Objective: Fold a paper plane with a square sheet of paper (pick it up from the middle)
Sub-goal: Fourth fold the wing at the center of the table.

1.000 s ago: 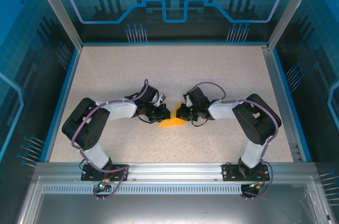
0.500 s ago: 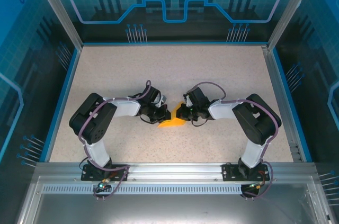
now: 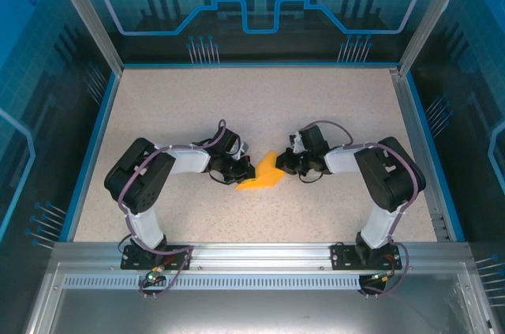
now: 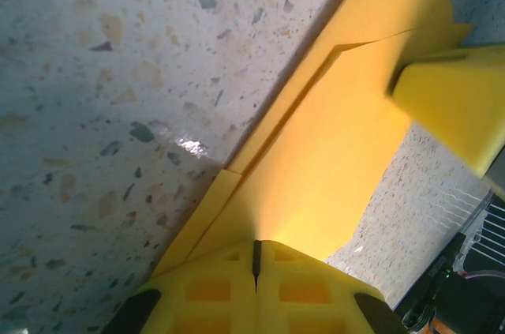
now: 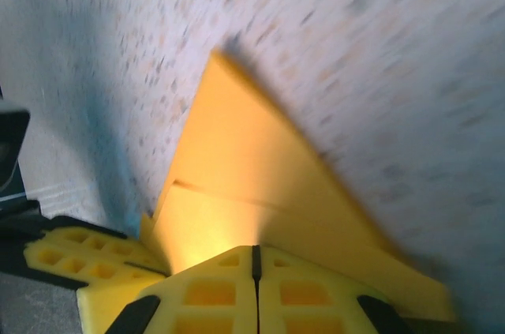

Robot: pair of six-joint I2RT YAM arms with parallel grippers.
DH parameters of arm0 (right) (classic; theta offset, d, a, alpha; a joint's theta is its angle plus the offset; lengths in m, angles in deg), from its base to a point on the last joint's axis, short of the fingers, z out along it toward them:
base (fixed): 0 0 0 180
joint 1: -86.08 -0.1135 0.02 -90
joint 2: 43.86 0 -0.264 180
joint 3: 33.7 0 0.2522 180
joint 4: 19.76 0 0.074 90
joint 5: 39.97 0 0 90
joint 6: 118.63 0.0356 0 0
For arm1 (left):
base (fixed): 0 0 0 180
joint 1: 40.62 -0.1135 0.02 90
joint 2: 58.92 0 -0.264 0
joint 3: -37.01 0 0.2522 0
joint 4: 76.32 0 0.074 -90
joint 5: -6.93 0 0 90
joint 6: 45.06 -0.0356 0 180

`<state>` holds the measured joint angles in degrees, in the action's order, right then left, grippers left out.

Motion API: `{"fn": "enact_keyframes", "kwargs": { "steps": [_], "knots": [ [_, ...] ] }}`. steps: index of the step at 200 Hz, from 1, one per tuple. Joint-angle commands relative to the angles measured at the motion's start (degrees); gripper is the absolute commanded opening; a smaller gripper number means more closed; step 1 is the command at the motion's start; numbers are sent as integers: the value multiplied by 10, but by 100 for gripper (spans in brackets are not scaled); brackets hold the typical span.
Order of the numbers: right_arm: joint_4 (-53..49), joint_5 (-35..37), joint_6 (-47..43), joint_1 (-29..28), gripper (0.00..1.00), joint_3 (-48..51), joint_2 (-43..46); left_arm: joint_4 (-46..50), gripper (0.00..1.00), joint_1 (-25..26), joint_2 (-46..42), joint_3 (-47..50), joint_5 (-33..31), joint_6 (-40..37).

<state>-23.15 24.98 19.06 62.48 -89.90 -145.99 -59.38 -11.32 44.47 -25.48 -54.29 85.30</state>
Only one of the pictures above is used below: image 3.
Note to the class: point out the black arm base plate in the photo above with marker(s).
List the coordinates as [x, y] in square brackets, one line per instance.
[127, 262]
[340, 261]

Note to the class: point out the aluminium side rail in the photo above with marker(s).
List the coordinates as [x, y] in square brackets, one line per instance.
[414, 132]

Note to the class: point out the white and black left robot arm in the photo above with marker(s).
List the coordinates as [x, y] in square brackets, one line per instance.
[144, 227]

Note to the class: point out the slotted metal strip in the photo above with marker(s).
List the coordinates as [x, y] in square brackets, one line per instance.
[256, 282]

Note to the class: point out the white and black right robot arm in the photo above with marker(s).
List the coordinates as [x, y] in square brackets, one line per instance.
[378, 227]

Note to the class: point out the aluminium mounting rail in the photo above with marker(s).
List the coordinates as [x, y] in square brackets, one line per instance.
[260, 257]

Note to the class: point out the aluminium frame post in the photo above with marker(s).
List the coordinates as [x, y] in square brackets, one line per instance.
[85, 14]
[434, 14]

